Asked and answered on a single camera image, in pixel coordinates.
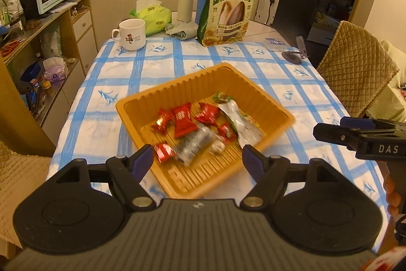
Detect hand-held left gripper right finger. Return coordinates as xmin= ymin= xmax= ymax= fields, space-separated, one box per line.
xmin=240 ymin=145 xmax=355 ymax=210

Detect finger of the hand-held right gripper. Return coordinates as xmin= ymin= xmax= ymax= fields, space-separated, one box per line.
xmin=313 ymin=123 xmax=406 ymax=151
xmin=340 ymin=117 xmax=406 ymax=132

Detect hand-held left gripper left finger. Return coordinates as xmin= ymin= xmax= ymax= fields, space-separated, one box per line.
xmin=47 ymin=144 xmax=162 ymax=212

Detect long green silver snack packet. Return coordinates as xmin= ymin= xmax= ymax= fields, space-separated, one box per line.
xmin=213 ymin=91 xmax=264 ymax=150

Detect small tan candy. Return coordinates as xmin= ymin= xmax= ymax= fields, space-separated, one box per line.
xmin=209 ymin=139 xmax=227 ymax=155

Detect clear packet of dark seeds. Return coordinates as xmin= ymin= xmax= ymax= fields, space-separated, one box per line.
xmin=174 ymin=128 xmax=219 ymax=167

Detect large dark red snack packet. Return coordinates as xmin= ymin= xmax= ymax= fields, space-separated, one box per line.
xmin=172 ymin=102 xmax=199 ymax=139

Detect orange plastic tray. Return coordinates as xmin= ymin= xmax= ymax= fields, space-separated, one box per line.
xmin=116 ymin=62 xmax=296 ymax=199

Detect person's right forearm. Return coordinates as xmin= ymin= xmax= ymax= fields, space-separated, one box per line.
xmin=363 ymin=217 xmax=406 ymax=271

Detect person's right hand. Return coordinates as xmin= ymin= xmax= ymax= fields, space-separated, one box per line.
xmin=382 ymin=174 xmax=406 ymax=218

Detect armchair with pale cover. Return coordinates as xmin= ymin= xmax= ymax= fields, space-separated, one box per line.
xmin=368 ymin=41 xmax=406 ymax=124

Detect chair with quilted cover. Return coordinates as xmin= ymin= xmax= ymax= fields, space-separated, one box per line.
xmin=0 ymin=141 xmax=53 ymax=250
xmin=316 ymin=21 xmax=400 ymax=120

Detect phone stand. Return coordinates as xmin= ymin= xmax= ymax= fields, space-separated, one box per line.
xmin=282 ymin=36 xmax=310 ymax=65

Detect blue checked tablecloth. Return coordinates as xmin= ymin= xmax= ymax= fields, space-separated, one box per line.
xmin=46 ymin=36 xmax=391 ymax=254

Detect white purple plastic bag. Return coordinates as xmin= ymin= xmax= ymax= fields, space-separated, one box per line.
xmin=43 ymin=57 xmax=69 ymax=83

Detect black and white box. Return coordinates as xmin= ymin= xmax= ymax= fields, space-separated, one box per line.
xmin=254 ymin=0 xmax=324 ymax=44

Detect white mug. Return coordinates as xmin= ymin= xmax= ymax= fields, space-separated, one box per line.
xmin=112 ymin=19 xmax=147 ymax=51

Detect grey cloth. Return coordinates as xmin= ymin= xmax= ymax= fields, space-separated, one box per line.
xmin=165 ymin=20 xmax=199 ymax=41

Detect wooden shelf cabinet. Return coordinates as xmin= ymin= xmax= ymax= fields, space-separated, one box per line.
xmin=0 ymin=0 xmax=99 ymax=129

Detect green tissue pack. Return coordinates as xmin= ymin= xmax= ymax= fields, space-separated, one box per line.
xmin=129 ymin=0 xmax=173 ymax=37

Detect large sunflower seed bag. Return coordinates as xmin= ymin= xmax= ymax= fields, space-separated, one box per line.
xmin=197 ymin=0 xmax=261 ymax=47

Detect white thermos bottle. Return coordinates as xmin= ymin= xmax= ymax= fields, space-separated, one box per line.
xmin=177 ymin=0 xmax=196 ymax=22

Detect orange handled scissors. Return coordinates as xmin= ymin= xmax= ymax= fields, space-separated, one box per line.
xmin=0 ymin=40 xmax=23 ymax=56

